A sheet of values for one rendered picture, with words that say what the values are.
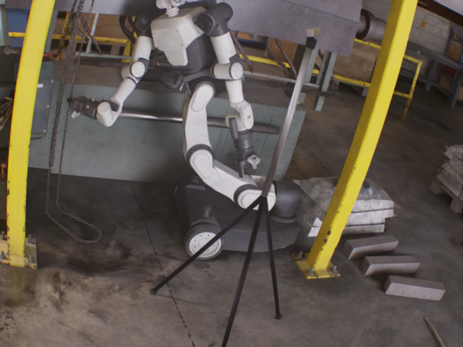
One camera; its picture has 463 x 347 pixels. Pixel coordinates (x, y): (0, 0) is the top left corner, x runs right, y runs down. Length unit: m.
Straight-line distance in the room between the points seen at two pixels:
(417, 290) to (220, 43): 1.83
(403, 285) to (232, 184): 1.19
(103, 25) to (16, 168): 3.83
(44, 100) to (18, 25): 3.08
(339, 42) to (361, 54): 3.62
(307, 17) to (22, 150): 2.01
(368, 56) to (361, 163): 4.62
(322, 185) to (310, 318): 1.11
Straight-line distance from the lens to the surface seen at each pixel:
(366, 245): 3.30
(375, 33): 3.79
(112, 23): 5.89
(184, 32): 2.42
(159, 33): 2.52
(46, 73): 2.58
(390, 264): 3.23
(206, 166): 2.74
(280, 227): 2.97
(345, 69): 7.07
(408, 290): 3.12
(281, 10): 3.28
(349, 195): 2.79
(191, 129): 2.69
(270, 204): 2.94
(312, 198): 3.40
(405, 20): 2.58
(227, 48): 2.41
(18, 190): 2.30
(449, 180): 4.83
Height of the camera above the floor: 1.59
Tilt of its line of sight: 24 degrees down
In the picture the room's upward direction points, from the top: 16 degrees clockwise
